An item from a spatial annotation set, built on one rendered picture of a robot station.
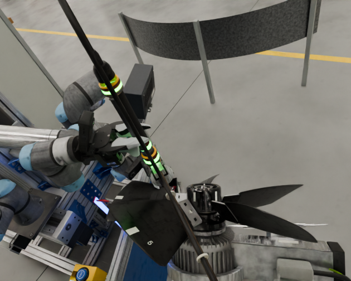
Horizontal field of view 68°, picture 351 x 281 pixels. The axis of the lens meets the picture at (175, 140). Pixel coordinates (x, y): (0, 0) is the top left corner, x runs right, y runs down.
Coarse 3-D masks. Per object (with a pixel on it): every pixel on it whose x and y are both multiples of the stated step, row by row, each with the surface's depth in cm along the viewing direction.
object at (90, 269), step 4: (76, 264) 101; (80, 264) 101; (76, 268) 99; (80, 268) 99; (84, 268) 98; (88, 268) 98; (92, 268) 98; (96, 268) 98; (88, 272) 97; (92, 272) 97; (96, 272) 97; (100, 272) 100; (104, 272) 102; (72, 276) 98; (88, 276) 96; (92, 276) 96; (96, 276) 97; (100, 276) 100; (104, 276) 102; (72, 280) 97; (76, 280) 96; (84, 280) 95; (88, 280) 95; (92, 280) 95; (96, 280) 97; (100, 280) 99; (104, 280) 102
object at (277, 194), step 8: (240, 192) 91; (248, 192) 92; (256, 192) 93; (264, 192) 94; (272, 192) 95; (280, 192) 97; (288, 192) 99; (240, 200) 94; (248, 200) 96; (256, 200) 98; (264, 200) 100; (272, 200) 103
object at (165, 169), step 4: (160, 164) 70; (152, 168) 70; (160, 168) 69; (164, 168) 71; (168, 168) 79; (152, 172) 72; (156, 172) 69; (164, 172) 70; (168, 172) 78; (172, 172) 78; (152, 176) 79; (156, 176) 69; (164, 176) 73; (168, 176) 77; (172, 176) 78; (152, 180) 78; (156, 180) 71; (168, 180) 75; (156, 184) 77; (160, 184) 75
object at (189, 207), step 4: (184, 200) 85; (188, 200) 86; (180, 204) 82; (188, 204) 85; (184, 208) 82; (188, 208) 83; (192, 208) 85; (192, 212) 83; (196, 212) 84; (188, 216) 81; (192, 216) 82; (196, 216) 83; (192, 220) 80; (200, 220) 83; (192, 224) 79; (196, 224) 80
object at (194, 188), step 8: (192, 184) 94; (200, 184) 95; (208, 184) 94; (192, 192) 86; (200, 192) 84; (208, 192) 84; (192, 200) 86; (200, 200) 84; (208, 200) 84; (200, 208) 84; (208, 208) 84; (200, 216) 86; (208, 216) 86; (216, 216) 88; (200, 224) 83; (208, 224) 83; (216, 224) 84; (224, 224) 86
